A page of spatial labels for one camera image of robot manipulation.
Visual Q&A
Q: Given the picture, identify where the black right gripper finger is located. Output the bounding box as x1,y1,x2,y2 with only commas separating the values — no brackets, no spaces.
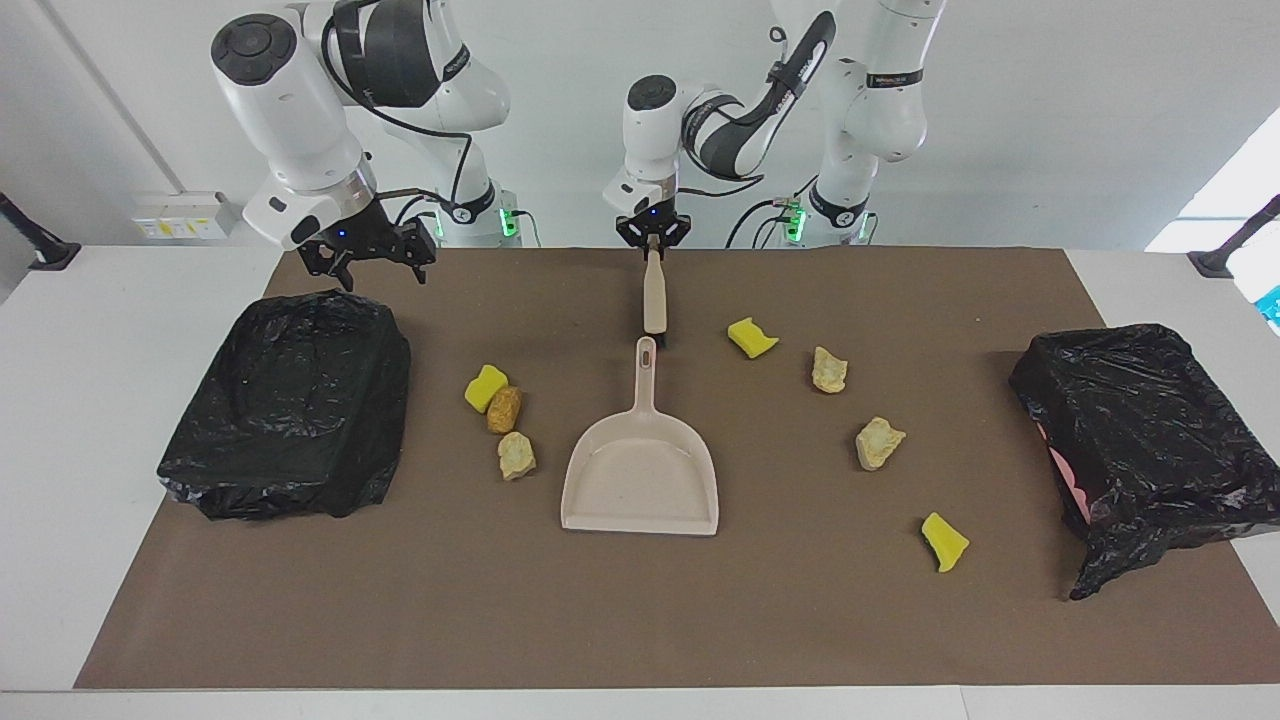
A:
395,222,438,286
298,238,361,293

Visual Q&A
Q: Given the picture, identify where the beige brush with black bristles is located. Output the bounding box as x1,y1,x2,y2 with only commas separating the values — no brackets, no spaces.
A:
641,246,671,348

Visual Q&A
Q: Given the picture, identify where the yellow sponge piece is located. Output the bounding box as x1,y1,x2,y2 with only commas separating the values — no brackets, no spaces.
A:
727,317,780,360
465,364,509,414
921,512,971,574

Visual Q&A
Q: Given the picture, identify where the beige plastic dustpan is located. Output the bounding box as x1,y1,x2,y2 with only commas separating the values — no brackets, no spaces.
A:
560,336,720,537

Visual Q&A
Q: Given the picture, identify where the croissant piece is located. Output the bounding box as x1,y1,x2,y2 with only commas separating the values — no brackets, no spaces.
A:
856,416,907,472

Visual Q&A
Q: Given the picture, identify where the black plastic trash bag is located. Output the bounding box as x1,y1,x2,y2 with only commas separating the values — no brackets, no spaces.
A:
157,290,412,521
1008,322,1280,602

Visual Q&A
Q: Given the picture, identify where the pink plastic bin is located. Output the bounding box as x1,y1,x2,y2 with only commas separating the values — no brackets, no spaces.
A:
1037,420,1093,526

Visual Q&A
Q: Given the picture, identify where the brown paper table mat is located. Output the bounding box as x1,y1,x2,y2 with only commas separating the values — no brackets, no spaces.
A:
75,247,1280,691

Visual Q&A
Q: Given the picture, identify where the black base cable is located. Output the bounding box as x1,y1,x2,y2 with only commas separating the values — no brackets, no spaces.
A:
727,195,801,249

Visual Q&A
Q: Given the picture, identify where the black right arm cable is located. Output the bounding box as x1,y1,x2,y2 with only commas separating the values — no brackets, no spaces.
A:
320,20,476,226

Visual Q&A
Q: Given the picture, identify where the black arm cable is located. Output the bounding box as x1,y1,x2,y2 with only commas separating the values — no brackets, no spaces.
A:
680,10,837,198
320,20,476,226

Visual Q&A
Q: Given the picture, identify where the white wall outlet box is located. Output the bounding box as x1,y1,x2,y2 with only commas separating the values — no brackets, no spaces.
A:
130,190,241,241

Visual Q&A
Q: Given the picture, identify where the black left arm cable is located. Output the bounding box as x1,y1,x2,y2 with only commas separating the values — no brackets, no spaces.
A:
680,10,837,198

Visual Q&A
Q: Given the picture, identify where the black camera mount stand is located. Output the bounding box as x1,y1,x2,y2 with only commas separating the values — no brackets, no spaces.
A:
0,192,81,271
1188,195,1280,279

